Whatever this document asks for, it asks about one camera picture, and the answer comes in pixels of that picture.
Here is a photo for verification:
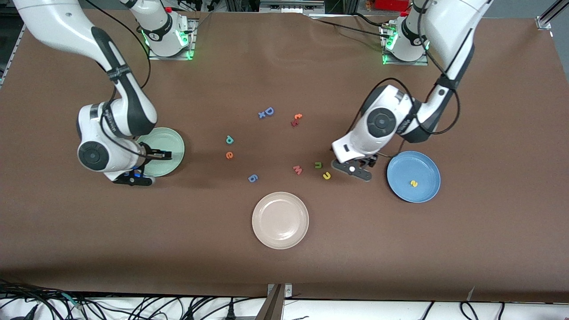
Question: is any light green plate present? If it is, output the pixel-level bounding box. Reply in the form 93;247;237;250
136;127;185;178

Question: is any silver frame bar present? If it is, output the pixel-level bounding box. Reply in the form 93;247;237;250
259;0;325;13

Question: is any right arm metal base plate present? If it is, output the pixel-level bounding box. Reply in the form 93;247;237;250
147;18;196;61

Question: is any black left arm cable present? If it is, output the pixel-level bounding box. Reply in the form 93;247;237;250
347;0;461;157

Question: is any beige plate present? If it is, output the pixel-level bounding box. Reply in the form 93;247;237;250
252;192;310;250

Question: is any aluminium corner extrusion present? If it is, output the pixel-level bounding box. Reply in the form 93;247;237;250
536;0;569;31

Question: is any thin black cable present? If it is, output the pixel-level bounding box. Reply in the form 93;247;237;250
353;12;386;26
310;19;394;40

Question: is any brown table cover mat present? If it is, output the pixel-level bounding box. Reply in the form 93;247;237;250
0;10;569;304

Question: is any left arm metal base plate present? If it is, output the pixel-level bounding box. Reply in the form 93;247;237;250
381;24;429;66

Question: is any red box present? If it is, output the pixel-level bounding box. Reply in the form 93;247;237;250
373;0;410;12

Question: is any teal cable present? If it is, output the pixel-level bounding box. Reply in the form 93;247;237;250
61;292;84;310

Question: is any blue plate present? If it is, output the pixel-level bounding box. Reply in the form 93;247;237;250
386;151;441;204

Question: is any aluminium profile post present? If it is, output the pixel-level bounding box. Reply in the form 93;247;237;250
256;284;285;320

